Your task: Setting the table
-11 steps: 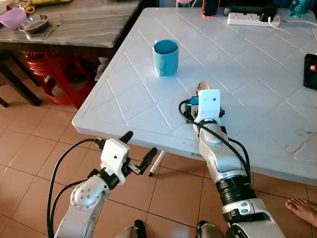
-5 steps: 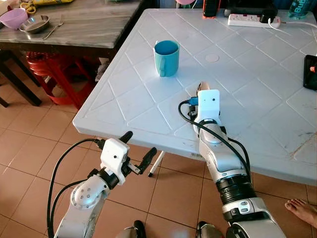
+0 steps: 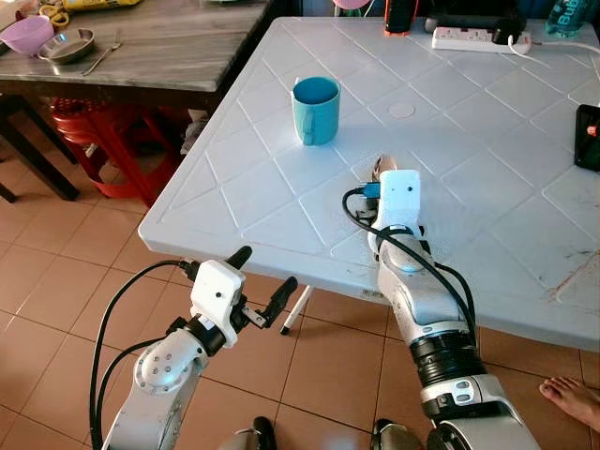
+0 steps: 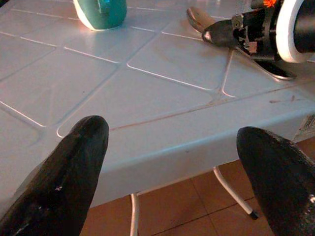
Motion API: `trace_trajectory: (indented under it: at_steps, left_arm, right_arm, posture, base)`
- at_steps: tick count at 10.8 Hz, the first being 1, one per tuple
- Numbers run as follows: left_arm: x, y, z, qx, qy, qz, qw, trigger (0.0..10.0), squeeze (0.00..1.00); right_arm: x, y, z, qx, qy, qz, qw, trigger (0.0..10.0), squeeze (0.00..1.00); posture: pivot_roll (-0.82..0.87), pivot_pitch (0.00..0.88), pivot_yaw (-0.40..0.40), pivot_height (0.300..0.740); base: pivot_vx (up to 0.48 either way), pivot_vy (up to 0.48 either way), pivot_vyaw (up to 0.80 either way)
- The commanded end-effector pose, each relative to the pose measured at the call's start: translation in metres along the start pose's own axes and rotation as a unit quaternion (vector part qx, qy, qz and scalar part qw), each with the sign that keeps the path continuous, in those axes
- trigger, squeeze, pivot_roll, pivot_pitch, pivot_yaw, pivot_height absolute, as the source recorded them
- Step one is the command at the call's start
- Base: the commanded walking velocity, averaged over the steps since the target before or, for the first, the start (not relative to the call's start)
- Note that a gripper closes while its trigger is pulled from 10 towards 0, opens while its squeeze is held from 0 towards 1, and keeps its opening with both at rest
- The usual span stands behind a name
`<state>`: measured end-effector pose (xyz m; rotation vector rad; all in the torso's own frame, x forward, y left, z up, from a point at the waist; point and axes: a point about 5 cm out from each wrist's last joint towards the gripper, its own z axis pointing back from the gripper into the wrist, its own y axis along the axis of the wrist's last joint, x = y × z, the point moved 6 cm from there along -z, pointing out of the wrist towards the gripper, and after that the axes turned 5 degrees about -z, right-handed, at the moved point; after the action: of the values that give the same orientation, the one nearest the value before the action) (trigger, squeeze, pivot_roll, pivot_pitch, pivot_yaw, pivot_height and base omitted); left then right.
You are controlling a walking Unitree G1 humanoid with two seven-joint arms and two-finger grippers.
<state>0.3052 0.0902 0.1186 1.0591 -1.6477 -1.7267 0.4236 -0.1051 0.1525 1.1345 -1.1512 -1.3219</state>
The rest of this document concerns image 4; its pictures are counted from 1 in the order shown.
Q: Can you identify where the white metal table leg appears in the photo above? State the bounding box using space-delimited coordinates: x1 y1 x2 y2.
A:
212 166 259 220
129 193 140 236

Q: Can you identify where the silver metal spoon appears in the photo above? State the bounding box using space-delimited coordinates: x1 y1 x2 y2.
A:
186 6 297 81

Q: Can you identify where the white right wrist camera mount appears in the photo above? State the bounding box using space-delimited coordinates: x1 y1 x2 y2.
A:
275 0 315 64

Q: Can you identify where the white ribbed panel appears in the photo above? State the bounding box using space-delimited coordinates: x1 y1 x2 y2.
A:
292 114 315 143

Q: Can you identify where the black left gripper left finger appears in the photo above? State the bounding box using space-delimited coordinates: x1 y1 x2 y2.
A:
0 115 109 236

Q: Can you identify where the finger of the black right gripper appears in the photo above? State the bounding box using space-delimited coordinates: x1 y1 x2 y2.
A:
202 19 239 48

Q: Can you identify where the teal ceramic cup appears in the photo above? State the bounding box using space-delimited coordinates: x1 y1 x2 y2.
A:
73 0 127 31

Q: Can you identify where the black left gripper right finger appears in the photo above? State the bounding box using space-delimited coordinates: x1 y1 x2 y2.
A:
236 126 315 236

